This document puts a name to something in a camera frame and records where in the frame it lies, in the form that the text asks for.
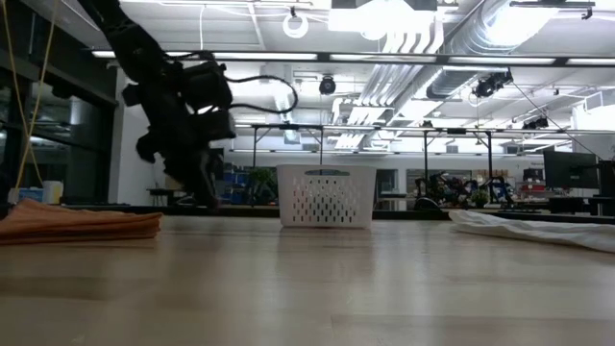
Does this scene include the white perforated plastic basket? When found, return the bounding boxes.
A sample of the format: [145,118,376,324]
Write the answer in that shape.
[275,163,378,230]

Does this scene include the yellow cable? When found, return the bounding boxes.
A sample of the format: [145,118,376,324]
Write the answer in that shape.
[1,0,59,189]

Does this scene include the white plastic bucket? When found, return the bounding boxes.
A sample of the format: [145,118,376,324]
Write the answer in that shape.
[42,181,64,206]

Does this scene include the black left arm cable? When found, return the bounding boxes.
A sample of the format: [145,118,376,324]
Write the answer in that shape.
[165,50,300,115]

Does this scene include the black aluminium rig frame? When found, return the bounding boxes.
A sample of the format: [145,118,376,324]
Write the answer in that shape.
[61,50,615,225]

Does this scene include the orange folded cloth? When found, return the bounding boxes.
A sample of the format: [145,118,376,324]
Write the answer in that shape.
[0,198,163,246]

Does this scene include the white folded cloth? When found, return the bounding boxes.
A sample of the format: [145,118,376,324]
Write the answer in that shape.
[449,209,615,255]

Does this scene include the small potted plant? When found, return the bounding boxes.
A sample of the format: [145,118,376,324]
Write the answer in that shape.
[470,187,490,209]

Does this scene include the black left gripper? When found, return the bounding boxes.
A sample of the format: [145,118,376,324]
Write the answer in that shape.
[122,60,237,210]

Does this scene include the blue white cardboard box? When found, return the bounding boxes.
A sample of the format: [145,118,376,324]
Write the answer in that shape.
[8,186,45,206]

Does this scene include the black computer monitor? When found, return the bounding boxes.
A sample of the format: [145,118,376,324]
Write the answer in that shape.
[543,150,600,189]

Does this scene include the large green office plant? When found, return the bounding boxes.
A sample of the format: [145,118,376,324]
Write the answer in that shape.
[247,167,278,206]

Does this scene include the white coiled cable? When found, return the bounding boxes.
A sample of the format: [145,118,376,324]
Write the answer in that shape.
[282,12,310,39]

